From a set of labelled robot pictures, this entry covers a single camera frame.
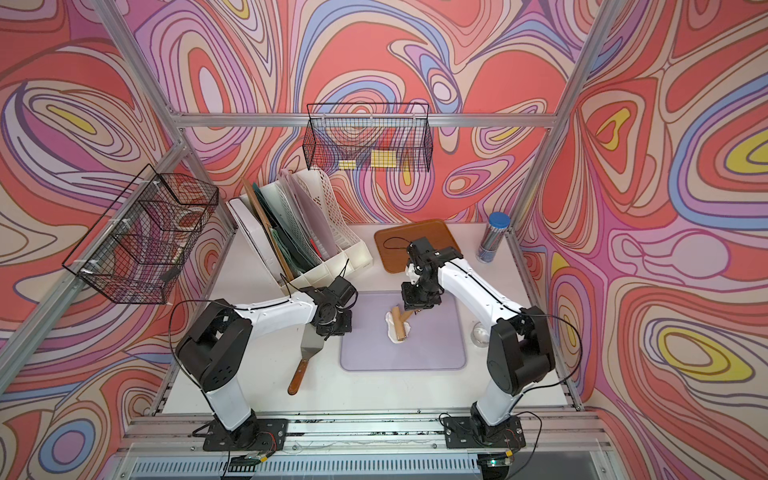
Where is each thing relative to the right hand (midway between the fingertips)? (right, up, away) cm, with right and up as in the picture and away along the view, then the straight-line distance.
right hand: (414, 314), depth 84 cm
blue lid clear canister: (+28, +27, +12) cm, 41 cm away
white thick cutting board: (-53, +32, +6) cm, 62 cm away
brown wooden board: (-42, +24, 0) cm, 48 cm away
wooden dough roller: (-4, -3, +5) cm, 7 cm away
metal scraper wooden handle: (-31, -10, +6) cm, 33 cm away
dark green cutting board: (-33, +17, +6) cm, 38 cm away
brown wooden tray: (-5, +22, +31) cm, 38 cm away
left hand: (-19, -7, +8) cm, 22 cm away
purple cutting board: (+7, -9, +5) cm, 12 cm away
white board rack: (-24, +14, +20) cm, 34 cm away
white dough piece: (-6, -7, +5) cm, 11 cm away
